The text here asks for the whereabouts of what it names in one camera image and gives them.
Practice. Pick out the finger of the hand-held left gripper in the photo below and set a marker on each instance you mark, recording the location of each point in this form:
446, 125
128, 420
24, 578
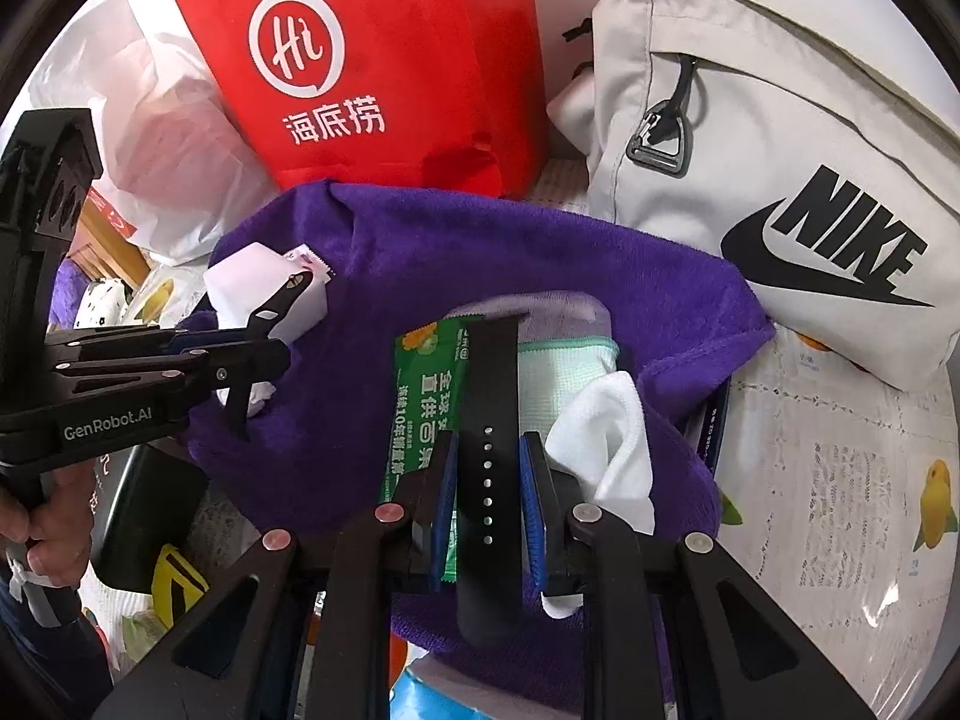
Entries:
225, 367
150, 341

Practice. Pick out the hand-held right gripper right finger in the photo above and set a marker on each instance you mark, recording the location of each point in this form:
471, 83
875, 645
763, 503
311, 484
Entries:
534, 510

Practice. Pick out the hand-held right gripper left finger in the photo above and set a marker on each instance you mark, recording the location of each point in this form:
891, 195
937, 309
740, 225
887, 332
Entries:
442, 525

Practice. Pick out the white foam block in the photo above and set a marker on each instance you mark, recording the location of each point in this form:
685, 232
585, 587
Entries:
240, 277

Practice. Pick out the green and white sock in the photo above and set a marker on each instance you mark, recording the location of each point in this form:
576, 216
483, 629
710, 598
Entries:
600, 427

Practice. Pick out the person's left forearm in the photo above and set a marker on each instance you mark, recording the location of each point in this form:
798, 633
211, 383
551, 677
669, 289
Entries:
45, 652

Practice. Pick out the person's left hand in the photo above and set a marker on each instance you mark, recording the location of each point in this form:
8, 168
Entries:
52, 517

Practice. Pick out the purple fuzzy item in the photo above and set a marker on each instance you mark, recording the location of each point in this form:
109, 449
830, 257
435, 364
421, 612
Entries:
67, 289

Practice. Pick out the white polka dot item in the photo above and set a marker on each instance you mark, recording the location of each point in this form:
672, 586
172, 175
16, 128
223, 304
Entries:
101, 304

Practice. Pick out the green snack packet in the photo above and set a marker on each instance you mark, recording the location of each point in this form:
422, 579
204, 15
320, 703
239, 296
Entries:
420, 405

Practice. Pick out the dark green box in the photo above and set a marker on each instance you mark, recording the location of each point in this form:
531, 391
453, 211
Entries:
150, 502

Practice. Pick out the white plastic bag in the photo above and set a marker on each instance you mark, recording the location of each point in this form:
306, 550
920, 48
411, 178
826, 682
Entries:
172, 165

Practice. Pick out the blue tissue packet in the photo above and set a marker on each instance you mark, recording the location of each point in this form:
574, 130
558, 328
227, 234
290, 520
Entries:
435, 697

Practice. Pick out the clear small zip bag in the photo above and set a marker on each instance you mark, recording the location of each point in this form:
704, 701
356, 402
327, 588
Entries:
570, 319

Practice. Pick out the dark blue flat item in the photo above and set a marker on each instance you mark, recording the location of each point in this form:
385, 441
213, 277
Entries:
716, 420

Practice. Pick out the yellow and black item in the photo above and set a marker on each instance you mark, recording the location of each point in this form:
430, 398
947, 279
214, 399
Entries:
180, 585

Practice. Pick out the purple towel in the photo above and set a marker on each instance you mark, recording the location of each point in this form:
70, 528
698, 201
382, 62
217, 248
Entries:
450, 255

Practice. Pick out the red paper bag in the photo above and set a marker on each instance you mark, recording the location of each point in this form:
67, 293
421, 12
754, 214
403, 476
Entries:
360, 52

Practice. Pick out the beige waist bag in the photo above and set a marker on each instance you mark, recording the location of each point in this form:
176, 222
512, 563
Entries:
750, 127

